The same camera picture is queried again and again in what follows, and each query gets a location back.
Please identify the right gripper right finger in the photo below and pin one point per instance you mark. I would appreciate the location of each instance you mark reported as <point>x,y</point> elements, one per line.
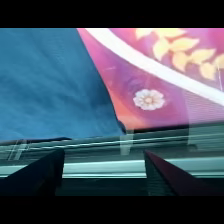
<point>173,180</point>

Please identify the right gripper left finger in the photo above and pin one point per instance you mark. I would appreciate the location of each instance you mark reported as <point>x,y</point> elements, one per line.
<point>40,176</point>

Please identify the blue garment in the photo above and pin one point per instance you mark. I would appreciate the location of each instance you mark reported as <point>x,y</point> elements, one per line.
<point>50,86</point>

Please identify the silver frame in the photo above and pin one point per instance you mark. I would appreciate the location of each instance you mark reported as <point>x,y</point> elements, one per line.
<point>110,156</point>

